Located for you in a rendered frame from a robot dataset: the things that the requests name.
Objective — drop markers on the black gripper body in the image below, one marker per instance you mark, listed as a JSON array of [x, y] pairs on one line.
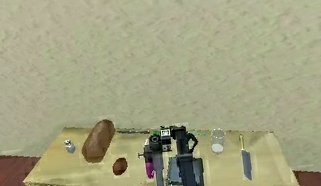
[[155, 143]]

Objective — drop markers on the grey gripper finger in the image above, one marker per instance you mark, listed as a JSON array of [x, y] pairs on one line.
[[141, 155]]

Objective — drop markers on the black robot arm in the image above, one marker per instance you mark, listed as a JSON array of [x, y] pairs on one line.
[[189, 178]]

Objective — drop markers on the magenta bottle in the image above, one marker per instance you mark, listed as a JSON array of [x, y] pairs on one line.
[[150, 170]]

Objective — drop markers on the brown potato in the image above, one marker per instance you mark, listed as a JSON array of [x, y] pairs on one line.
[[120, 166]]

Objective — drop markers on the thin dark utensil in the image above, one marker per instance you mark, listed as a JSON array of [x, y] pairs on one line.
[[132, 131]]

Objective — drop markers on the dark grey square object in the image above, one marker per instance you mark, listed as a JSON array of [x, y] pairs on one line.
[[173, 176]]

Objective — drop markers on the brown bread loaf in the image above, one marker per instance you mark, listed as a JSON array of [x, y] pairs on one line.
[[97, 141]]

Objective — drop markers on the clear drinking glass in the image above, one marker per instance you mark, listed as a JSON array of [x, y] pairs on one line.
[[217, 141]]

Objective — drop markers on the pale wooden table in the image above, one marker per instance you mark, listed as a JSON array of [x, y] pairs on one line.
[[217, 171]]

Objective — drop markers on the silver salt shaker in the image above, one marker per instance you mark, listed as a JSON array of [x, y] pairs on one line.
[[70, 147]]

